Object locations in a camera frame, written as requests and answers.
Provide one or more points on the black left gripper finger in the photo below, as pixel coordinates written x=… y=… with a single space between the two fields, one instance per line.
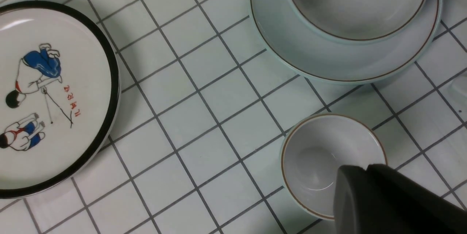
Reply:
x=380 y=200

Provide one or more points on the black-rimmed illustrated plate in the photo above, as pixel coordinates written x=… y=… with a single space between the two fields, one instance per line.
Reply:
x=60 y=93

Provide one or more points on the pale blue plain bowl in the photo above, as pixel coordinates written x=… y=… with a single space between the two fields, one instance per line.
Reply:
x=356 y=21

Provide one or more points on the pale blue plain cup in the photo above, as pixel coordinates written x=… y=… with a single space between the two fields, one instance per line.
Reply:
x=312 y=152

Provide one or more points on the pale blue plain plate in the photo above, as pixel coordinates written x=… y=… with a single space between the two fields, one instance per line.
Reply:
x=296 y=46

